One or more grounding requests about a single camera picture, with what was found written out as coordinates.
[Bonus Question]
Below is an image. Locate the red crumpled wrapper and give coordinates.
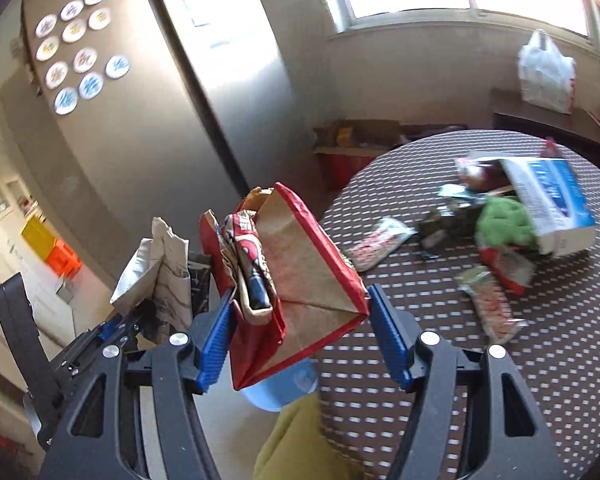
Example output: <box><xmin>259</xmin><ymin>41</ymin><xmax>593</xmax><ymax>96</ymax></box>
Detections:
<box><xmin>480</xmin><ymin>245</ymin><xmax>536</xmax><ymax>296</ymax></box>

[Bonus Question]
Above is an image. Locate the dark red snack packet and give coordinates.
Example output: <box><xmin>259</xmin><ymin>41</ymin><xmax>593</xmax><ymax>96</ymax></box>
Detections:
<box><xmin>455</xmin><ymin>156</ymin><xmax>506</xmax><ymax>192</ymax></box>

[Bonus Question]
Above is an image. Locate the blue trash bin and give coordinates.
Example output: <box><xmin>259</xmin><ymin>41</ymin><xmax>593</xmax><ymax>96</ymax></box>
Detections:
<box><xmin>240</xmin><ymin>357</ymin><xmax>321</xmax><ymax>413</ymax></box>

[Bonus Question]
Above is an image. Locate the silver fridge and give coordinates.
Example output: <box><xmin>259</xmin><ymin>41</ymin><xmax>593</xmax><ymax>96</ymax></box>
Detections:
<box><xmin>20</xmin><ymin>0</ymin><xmax>341</xmax><ymax>281</ymax></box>

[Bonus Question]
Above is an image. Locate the dark crumpled packet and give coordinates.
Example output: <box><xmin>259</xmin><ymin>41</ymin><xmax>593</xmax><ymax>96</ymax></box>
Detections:
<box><xmin>419</xmin><ymin>200</ymin><xmax>481</xmax><ymax>252</ymax></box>

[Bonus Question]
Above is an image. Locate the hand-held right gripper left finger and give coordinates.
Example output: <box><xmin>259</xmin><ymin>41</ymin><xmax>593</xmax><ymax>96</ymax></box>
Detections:
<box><xmin>39</xmin><ymin>291</ymin><xmax>238</xmax><ymax>480</ymax></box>

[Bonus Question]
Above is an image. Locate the orange plastic crate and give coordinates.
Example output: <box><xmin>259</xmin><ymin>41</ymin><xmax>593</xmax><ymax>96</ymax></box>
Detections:
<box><xmin>45</xmin><ymin>240</ymin><xmax>82</xmax><ymax>277</ymax></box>

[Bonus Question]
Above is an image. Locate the dark wooden side cabinet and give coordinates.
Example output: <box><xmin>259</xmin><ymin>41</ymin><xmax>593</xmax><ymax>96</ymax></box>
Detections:
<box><xmin>490</xmin><ymin>87</ymin><xmax>600</xmax><ymax>181</ymax></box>

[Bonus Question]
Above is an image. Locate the teal wrapper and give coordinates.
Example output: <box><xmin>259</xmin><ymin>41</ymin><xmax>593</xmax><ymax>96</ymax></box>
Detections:
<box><xmin>437</xmin><ymin>183</ymin><xmax>476</xmax><ymax>201</ymax></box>

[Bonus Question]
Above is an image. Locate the green crumpled wrapper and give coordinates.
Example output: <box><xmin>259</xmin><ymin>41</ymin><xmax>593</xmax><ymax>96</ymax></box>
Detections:
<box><xmin>475</xmin><ymin>196</ymin><xmax>536</xmax><ymax>251</ymax></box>

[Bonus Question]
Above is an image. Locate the brown dotted tablecloth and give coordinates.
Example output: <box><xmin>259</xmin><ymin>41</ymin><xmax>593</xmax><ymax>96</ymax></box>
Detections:
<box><xmin>312</xmin><ymin>130</ymin><xmax>600</xmax><ymax>480</ymax></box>

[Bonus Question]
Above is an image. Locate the red paper bag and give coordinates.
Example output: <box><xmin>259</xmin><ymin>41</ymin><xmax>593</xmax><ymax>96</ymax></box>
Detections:
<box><xmin>200</xmin><ymin>182</ymin><xmax>371</xmax><ymax>391</ymax></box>

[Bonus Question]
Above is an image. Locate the group of round fridge magnets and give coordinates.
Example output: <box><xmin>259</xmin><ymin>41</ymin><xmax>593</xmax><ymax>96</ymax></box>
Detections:
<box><xmin>27</xmin><ymin>0</ymin><xmax>131</xmax><ymax>116</ymax></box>

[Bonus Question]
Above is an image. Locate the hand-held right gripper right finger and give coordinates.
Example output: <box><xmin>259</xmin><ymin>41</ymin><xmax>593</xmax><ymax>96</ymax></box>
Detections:
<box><xmin>367</xmin><ymin>284</ymin><xmax>566</xmax><ymax>480</ymax></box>

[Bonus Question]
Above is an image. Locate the white plastic bag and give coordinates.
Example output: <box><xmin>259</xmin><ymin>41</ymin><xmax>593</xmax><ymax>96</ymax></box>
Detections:
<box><xmin>517</xmin><ymin>29</ymin><xmax>577</xmax><ymax>113</ymax></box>

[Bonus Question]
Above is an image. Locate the blue white carton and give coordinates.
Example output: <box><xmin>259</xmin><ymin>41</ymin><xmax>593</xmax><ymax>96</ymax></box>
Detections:
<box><xmin>467</xmin><ymin>152</ymin><xmax>597</xmax><ymax>256</ymax></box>

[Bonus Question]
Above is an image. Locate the red white striped wrapper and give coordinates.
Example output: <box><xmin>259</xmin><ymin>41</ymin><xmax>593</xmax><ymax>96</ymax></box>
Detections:
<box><xmin>347</xmin><ymin>216</ymin><xmax>417</xmax><ymax>272</ymax></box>

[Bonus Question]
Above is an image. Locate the clear red candy wrapper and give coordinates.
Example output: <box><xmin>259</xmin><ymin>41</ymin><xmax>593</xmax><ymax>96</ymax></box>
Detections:
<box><xmin>457</xmin><ymin>266</ymin><xmax>528</xmax><ymax>345</ymax></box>

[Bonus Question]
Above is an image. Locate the open cardboard box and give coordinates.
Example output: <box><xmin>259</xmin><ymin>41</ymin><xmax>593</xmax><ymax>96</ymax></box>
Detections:
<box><xmin>314</xmin><ymin>119</ymin><xmax>406</xmax><ymax>153</ymax></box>

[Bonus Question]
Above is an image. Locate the red white snack wrapper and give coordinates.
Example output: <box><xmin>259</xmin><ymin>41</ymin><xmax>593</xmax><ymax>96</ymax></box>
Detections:
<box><xmin>222</xmin><ymin>210</ymin><xmax>277</xmax><ymax>324</ymax></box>

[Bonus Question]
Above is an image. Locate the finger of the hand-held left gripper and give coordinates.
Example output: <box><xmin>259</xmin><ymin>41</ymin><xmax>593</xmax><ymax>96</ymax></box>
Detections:
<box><xmin>97</xmin><ymin>307</ymin><xmax>148</xmax><ymax>348</ymax></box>
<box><xmin>187</xmin><ymin>252</ymin><xmax>213</xmax><ymax>322</ymax></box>

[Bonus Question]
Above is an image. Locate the white paper bag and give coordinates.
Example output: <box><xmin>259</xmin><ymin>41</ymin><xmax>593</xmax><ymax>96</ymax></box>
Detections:
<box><xmin>110</xmin><ymin>217</ymin><xmax>193</xmax><ymax>343</ymax></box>

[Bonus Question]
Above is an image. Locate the yellow-green clothing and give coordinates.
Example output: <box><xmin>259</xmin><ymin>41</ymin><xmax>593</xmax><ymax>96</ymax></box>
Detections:
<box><xmin>255</xmin><ymin>395</ymin><xmax>363</xmax><ymax>480</ymax></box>

